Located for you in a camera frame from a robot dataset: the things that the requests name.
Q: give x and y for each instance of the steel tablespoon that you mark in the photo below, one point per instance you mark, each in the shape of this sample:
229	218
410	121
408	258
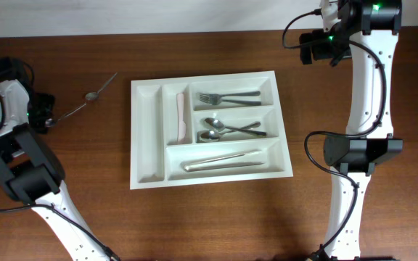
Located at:
217	125
214	136

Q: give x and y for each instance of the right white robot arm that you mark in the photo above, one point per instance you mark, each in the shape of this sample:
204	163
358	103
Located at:
367	33

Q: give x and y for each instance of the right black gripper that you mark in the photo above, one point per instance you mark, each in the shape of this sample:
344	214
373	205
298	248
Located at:
307	47

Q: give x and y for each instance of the small steel teaspoon upper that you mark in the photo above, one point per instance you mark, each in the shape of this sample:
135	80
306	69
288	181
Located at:
94	95

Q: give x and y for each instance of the long steel tongs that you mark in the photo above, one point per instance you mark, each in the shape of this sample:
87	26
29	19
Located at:
241	159

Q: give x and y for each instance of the white plastic cutlery tray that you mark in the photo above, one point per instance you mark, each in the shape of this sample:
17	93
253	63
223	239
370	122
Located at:
156	157

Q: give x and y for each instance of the small dark teaspoon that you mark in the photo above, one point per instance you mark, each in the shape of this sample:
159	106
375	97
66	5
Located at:
67	113

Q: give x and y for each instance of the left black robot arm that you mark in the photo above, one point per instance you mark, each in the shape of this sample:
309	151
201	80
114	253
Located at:
30	172

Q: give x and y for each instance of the steel fork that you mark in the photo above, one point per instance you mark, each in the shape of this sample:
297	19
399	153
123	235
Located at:
223	96
217	101

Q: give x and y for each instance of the pink plastic knife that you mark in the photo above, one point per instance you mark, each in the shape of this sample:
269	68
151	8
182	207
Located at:
182	127

